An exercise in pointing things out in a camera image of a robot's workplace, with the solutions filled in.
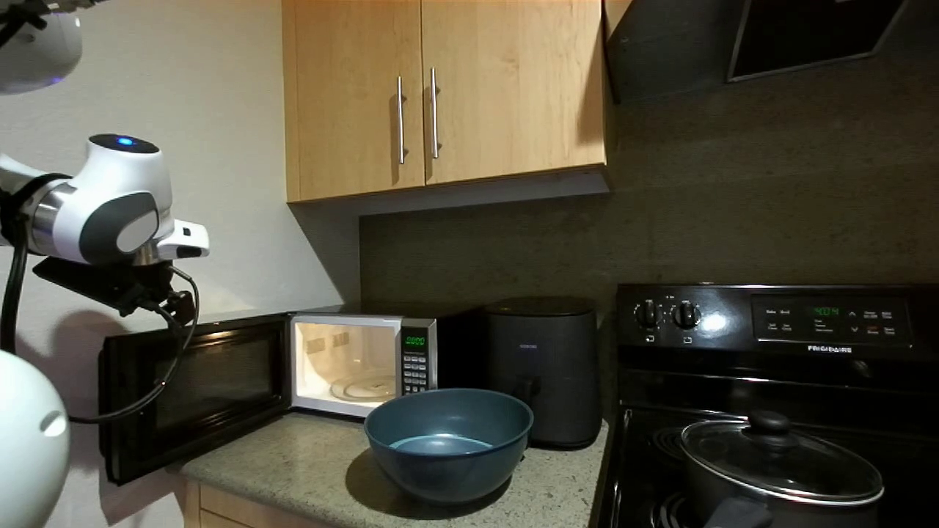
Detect blue mixing bowl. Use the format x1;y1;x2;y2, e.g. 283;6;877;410
365;388;535;504

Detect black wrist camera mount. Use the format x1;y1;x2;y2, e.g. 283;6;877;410
37;257;148;316

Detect black range hood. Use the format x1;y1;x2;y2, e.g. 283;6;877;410
606;0;939;103

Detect black electric stove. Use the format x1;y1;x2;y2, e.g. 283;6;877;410
596;284;939;528

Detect black microwave door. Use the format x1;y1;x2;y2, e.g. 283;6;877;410
97;314;290;484

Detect pot with glass lid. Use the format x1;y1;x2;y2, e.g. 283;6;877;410
678;410;888;528

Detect black air fryer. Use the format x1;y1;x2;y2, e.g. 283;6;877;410
486;295;603;448

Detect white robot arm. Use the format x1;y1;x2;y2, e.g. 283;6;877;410
0;132;208;528

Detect wooden upper cabinet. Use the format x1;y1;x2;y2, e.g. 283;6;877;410
283;0;609;215

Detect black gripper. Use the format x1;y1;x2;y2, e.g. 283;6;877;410
133;264;198;326

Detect stainless steel microwave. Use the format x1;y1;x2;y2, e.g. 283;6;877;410
290;311;453;418

